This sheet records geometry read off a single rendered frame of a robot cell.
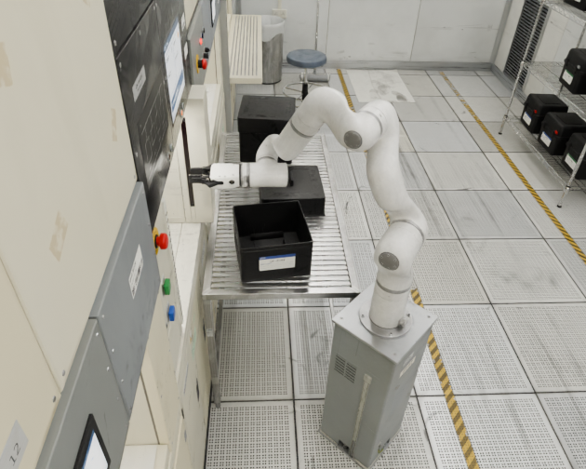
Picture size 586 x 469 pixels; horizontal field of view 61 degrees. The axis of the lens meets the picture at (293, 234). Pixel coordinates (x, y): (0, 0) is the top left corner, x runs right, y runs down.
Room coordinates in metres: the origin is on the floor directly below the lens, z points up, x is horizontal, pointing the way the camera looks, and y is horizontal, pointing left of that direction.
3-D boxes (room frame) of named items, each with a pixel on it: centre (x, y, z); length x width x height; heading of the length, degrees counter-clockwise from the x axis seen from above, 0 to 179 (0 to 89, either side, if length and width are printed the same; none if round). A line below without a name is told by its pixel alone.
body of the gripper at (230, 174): (1.46, 0.24, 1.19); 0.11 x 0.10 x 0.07; 95
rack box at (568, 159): (3.34, -2.20, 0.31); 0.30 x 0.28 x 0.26; 2
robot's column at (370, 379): (1.22, -0.35, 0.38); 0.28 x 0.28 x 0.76; 50
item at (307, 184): (1.95, 0.02, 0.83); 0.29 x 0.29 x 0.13; 7
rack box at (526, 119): (4.06, -2.12, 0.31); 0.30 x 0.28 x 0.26; 2
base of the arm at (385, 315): (1.22, -0.35, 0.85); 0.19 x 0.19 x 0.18
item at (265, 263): (1.53, 0.09, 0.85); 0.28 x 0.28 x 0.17; 13
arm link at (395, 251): (1.19, -0.33, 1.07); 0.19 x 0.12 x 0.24; 151
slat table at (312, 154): (1.97, 0.09, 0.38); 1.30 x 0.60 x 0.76; 5
